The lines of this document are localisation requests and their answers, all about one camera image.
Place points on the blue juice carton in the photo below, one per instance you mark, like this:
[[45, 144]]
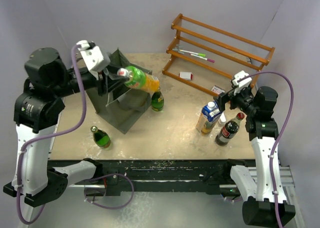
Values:
[[208, 118]]

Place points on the orange wooden shelf rack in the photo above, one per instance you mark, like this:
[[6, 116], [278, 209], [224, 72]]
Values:
[[232, 53]]

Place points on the green canvas bag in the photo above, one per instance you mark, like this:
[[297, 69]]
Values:
[[120, 106]]

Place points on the green capped marker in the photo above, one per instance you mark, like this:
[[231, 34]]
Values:
[[194, 53]]

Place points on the green Perrier glass bottle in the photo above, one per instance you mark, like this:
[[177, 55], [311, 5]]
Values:
[[157, 102]]

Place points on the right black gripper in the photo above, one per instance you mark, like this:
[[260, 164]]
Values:
[[224, 98]]

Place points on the white red eraser box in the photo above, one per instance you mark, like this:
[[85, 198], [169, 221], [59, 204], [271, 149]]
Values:
[[186, 76]]

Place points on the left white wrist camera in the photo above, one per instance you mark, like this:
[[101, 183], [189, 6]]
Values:
[[93, 57]]

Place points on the green round glass bottle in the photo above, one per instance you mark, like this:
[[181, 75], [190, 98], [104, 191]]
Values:
[[101, 138]]

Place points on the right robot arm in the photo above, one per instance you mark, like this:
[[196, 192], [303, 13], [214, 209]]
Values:
[[264, 200]]

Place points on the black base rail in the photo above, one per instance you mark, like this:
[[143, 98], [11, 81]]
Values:
[[189, 176]]

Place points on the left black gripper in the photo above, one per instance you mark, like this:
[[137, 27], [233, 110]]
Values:
[[99, 83]]

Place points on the red white small packet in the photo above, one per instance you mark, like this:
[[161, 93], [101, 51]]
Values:
[[217, 90]]

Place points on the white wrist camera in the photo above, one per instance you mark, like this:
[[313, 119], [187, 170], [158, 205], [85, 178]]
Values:
[[93, 57], [240, 81]]

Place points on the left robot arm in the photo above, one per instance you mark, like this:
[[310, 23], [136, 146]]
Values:
[[36, 114]]

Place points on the dark cola bottle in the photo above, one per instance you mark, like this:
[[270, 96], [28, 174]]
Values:
[[229, 130]]

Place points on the orange juice plastic bottle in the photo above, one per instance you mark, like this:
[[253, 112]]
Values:
[[137, 79]]

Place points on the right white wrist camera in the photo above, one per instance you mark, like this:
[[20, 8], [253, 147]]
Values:
[[240, 81]]

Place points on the pink capped marker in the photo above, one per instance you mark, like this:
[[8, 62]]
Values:
[[204, 58]]

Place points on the grey marker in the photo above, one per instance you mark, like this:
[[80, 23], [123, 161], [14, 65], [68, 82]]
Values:
[[178, 49]]

